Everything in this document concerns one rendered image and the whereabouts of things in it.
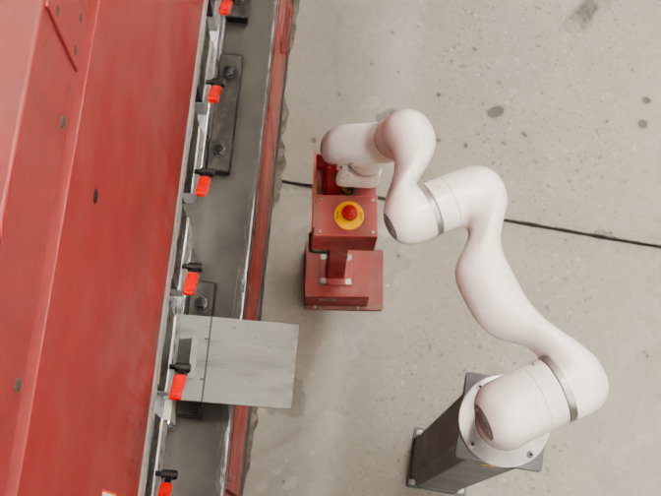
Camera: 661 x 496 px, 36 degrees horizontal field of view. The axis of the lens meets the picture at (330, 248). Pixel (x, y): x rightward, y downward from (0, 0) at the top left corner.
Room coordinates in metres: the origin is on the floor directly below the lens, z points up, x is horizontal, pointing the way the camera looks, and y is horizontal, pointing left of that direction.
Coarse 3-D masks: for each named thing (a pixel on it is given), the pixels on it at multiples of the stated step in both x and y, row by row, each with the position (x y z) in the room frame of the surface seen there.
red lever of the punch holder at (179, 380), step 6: (174, 366) 0.31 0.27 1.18; (180, 366) 0.31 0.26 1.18; (186, 366) 0.31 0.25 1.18; (180, 372) 0.30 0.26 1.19; (186, 372) 0.30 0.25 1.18; (174, 378) 0.28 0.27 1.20; (180, 378) 0.29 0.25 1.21; (174, 384) 0.27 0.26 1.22; (180, 384) 0.27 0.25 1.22; (174, 390) 0.26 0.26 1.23; (180, 390) 0.26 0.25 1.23; (174, 396) 0.25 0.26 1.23; (180, 396) 0.25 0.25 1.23
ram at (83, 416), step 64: (128, 0) 0.66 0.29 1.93; (192, 0) 0.94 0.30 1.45; (128, 64) 0.59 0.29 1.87; (192, 64) 0.86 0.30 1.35; (128, 128) 0.52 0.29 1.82; (64, 192) 0.34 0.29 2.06; (128, 192) 0.45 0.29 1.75; (64, 256) 0.28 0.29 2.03; (128, 256) 0.38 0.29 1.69; (64, 320) 0.22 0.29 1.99; (128, 320) 0.30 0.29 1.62; (64, 384) 0.15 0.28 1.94; (128, 384) 0.22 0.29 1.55; (64, 448) 0.09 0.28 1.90; (128, 448) 0.13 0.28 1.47
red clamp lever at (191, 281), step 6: (186, 264) 0.51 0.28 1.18; (192, 264) 0.51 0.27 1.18; (198, 264) 0.52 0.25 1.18; (192, 270) 0.50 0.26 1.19; (198, 270) 0.50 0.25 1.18; (192, 276) 0.48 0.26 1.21; (198, 276) 0.49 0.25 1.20; (186, 282) 0.46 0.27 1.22; (192, 282) 0.47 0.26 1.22; (186, 288) 0.45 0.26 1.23; (192, 288) 0.45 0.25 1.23; (186, 294) 0.44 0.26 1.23; (192, 294) 0.44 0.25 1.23
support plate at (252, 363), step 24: (216, 336) 0.41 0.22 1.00; (240, 336) 0.42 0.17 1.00; (264, 336) 0.42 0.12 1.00; (288, 336) 0.43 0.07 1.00; (216, 360) 0.36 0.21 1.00; (240, 360) 0.37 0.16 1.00; (264, 360) 0.37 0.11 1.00; (288, 360) 0.38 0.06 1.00; (192, 384) 0.31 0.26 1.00; (216, 384) 0.31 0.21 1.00; (240, 384) 0.32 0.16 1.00; (264, 384) 0.32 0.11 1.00; (288, 384) 0.33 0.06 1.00; (288, 408) 0.28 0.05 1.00
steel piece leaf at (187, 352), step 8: (192, 336) 0.39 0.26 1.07; (184, 344) 0.38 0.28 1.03; (192, 344) 0.38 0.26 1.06; (184, 352) 0.36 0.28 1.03; (192, 352) 0.36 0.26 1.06; (176, 360) 0.35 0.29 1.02; (184, 360) 0.35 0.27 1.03; (192, 360) 0.35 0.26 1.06; (192, 368) 0.33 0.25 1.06; (192, 376) 0.31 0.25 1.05
